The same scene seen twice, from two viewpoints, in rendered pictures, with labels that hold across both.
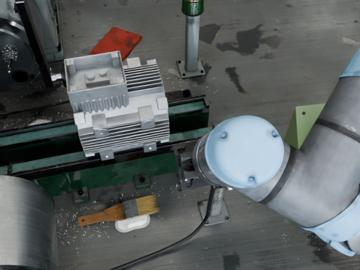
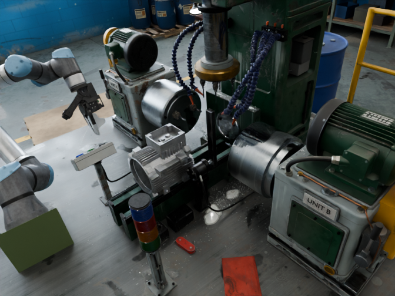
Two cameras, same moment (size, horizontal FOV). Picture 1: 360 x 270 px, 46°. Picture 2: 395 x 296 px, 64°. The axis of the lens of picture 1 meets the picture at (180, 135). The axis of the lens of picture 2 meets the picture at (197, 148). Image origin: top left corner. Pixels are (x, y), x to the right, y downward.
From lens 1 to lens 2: 1.61 m
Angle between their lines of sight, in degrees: 87
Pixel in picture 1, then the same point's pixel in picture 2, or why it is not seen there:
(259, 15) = not seen: outside the picture
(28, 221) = (153, 101)
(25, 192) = (160, 104)
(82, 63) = (177, 139)
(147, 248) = not seen: hidden behind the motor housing
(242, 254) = (90, 189)
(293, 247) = (64, 201)
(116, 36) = (247, 283)
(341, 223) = not seen: hidden behind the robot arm
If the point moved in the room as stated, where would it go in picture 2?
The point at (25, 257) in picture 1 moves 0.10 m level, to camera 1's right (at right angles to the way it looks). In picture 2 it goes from (146, 95) to (127, 101)
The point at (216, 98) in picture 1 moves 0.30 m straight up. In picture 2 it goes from (129, 265) to (109, 209)
